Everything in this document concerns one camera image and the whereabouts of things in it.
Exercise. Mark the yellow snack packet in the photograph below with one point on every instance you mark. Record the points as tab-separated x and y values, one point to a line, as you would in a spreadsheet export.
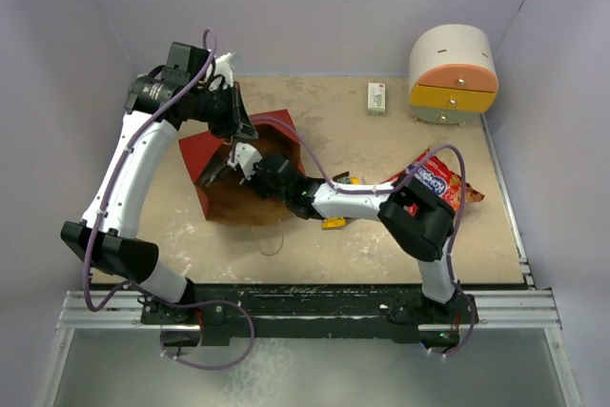
333	223

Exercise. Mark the red paper bag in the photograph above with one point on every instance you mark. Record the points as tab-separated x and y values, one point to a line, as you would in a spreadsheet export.
225	201

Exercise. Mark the large red snack bag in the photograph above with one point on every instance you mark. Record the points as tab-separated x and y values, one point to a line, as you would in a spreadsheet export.
444	182

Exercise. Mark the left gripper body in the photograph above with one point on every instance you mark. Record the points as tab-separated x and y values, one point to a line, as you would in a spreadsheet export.
220	112

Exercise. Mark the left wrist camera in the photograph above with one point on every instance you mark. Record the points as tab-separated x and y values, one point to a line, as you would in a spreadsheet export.
222	76

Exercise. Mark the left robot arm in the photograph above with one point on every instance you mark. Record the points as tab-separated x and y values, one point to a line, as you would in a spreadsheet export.
193	84

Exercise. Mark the small white box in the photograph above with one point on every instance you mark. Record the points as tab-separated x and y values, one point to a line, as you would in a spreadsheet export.
376	98

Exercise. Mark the round pastel drawer cabinet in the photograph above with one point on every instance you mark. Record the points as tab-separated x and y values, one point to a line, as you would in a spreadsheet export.
452	75

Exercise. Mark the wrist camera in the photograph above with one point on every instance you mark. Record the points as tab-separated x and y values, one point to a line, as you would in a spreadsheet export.
241	152
222	76

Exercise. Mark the yellow candy packet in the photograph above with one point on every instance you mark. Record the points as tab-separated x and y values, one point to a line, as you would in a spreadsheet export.
347	179

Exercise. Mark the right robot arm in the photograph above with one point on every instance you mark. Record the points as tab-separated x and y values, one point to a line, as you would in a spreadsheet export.
419	220

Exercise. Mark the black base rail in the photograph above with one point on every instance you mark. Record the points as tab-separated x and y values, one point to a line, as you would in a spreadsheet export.
397	312

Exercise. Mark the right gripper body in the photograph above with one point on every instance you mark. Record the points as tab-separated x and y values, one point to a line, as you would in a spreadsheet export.
257	182

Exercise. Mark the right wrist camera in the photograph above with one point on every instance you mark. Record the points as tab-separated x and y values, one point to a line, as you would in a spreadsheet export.
241	152

